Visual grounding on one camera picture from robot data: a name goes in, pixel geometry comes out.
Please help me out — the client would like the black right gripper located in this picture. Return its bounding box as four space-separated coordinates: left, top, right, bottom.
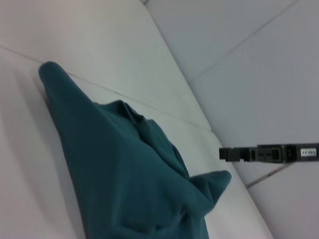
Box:
218 142 319 164

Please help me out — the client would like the blue t-shirt with pink print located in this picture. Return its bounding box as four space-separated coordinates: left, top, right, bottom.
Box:
38 61 232 239

